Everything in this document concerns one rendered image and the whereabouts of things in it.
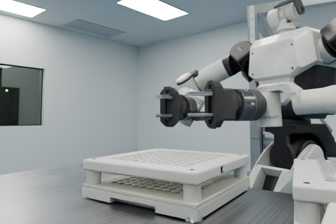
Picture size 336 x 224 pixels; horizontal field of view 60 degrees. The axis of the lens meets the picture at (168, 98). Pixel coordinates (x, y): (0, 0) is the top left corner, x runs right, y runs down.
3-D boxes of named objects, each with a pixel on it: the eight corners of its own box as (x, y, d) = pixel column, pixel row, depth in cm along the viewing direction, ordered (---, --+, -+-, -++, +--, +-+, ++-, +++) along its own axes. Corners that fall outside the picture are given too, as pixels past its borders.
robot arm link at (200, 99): (193, 93, 103) (188, 85, 116) (180, 114, 105) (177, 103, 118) (208, 101, 105) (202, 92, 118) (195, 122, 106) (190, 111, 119)
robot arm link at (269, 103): (258, 127, 76) (291, 126, 81) (256, 86, 77) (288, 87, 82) (232, 128, 86) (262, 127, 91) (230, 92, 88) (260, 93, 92)
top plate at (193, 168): (156, 155, 76) (156, 147, 76) (250, 164, 62) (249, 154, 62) (81, 169, 55) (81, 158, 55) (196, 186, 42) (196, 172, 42)
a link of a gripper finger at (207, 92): (186, 95, 75) (206, 96, 78) (192, 94, 72) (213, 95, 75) (186, 89, 75) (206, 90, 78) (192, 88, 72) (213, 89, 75)
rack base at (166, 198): (156, 175, 75) (156, 165, 76) (250, 187, 62) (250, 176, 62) (81, 196, 55) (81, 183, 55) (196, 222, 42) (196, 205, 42)
